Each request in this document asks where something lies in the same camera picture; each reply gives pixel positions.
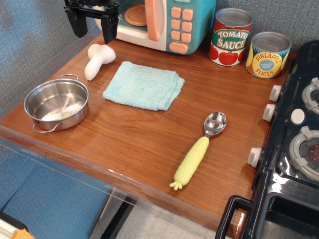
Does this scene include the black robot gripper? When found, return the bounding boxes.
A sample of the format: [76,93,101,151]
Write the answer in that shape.
[64,0,122,44]

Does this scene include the white plush mushroom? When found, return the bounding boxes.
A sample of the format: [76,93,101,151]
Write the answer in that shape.
[84,43,116,81]

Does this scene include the teal toy microwave oven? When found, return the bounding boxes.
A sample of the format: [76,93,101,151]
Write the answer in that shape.
[117,0,216,55]

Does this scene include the small stainless steel pot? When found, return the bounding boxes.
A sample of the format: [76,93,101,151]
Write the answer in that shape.
[24,74,89,133]

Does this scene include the light blue folded towel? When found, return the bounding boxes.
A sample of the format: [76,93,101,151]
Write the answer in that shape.
[103,61,185,111]

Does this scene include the tomato sauce can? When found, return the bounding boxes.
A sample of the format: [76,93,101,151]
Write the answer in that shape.
[209,8,253,66]

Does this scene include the pineapple slices can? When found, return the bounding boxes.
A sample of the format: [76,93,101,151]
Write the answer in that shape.
[246,31,292,79]

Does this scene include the white stove knob rear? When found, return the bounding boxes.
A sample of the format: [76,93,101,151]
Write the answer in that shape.
[269,85,282,103]

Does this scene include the white stove knob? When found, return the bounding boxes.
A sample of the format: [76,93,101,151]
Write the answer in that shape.
[248,147,262,168]
[269,85,282,103]
[263,104,276,122]

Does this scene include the white stove knob middle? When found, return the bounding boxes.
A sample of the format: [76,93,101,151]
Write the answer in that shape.
[263,104,276,122]

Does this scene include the white stove knob front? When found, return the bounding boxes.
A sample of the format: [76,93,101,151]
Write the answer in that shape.
[248,147,262,168]

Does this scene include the black rimmed basket corner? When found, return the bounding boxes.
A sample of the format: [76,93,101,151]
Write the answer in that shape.
[0,212,34,239]

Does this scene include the black toy stove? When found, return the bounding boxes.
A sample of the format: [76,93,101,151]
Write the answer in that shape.
[239,40,319,239]

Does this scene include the green handled metal spoon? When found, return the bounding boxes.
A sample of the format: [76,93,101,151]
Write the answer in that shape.
[169,112,227,190]

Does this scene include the black stove oven handle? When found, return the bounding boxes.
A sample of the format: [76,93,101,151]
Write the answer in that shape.
[215,195,252,239]

